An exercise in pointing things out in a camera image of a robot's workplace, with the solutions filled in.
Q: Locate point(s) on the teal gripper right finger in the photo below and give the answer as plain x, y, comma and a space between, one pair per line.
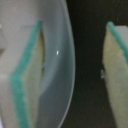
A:
115, 61

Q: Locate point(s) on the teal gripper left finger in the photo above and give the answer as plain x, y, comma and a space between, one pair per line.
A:
21, 66

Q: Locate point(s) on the grey toy saucepan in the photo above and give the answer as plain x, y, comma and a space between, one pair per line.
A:
58, 72

